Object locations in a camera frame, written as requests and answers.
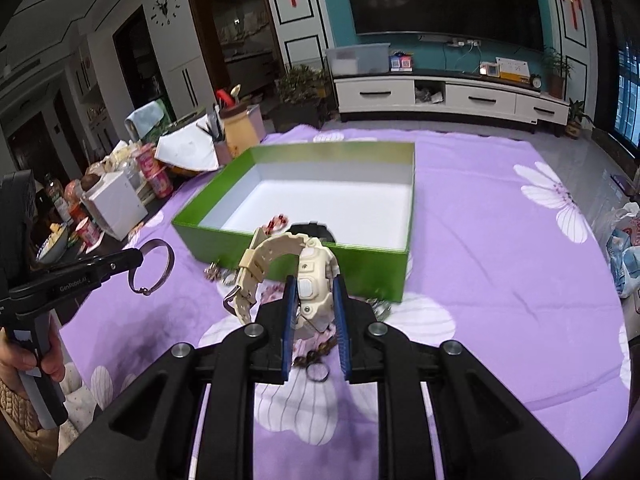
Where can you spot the person's left hand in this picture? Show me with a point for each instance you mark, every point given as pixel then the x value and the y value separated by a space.
pixel 52 360

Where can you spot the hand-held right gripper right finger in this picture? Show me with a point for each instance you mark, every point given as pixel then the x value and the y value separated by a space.
pixel 342 332

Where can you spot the dark window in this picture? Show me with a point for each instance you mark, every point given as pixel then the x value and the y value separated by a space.
pixel 627 95

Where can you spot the white plastic bag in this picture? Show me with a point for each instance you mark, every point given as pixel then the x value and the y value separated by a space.
pixel 625 240

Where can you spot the green cardboard box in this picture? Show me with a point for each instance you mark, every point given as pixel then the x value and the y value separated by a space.
pixel 325 200

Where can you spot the yellow bear bottle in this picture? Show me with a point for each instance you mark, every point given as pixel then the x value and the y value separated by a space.
pixel 237 132

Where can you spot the small potted plant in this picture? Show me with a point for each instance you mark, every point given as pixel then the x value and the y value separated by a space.
pixel 575 120

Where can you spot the small white display device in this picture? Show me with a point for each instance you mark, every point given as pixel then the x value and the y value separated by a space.
pixel 489 69

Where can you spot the light blue cloth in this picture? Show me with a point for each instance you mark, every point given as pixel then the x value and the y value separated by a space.
pixel 145 117

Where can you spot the metal hoop bangle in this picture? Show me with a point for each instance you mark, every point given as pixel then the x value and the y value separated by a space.
pixel 171 260

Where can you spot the person's left forearm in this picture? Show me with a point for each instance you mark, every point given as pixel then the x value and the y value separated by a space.
pixel 17 410

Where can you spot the white cardboard box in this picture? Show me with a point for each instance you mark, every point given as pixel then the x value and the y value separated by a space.
pixel 117 205

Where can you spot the small alarm clock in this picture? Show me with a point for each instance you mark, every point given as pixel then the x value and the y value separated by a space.
pixel 536 81

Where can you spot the black wall clock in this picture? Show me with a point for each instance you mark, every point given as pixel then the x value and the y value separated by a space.
pixel 166 6

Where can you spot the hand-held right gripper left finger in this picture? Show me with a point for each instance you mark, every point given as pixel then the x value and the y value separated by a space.
pixel 287 332

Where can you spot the small silver jewelry piece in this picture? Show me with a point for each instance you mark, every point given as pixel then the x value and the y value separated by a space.
pixel 381 308

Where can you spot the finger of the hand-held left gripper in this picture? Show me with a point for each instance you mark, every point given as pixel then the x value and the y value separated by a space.
pixel 90 272

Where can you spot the clear plastic storage box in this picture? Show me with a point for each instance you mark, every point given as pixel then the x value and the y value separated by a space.
pixel 357 59

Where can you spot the grey pen holder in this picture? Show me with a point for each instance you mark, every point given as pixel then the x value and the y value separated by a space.
pixel 222 152

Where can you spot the tall potted plant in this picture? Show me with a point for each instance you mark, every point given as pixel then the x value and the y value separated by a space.
pixel 556 72

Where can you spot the white and yellow desk calendar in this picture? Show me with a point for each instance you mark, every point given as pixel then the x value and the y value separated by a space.
pixel 512 69

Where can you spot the white paper sheet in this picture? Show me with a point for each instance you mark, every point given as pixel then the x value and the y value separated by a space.
pixel 185 150

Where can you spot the bushy potted plants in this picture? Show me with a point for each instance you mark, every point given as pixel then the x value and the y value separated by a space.
pixel 300 95

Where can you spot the white food bowl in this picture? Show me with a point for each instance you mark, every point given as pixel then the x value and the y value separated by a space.
pixel 52 247

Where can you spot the purple flower tablecloth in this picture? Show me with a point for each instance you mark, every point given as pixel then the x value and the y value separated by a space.
pixel 500 270

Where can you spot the pink snack cup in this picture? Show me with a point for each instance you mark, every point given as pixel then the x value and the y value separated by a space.
pixel 155 170
pixel 90 235

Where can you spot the white television cabinet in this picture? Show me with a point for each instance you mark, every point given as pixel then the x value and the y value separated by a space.
pixel 475 97

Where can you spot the beige wrist watch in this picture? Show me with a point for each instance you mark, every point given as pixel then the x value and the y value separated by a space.
pixel 312 270

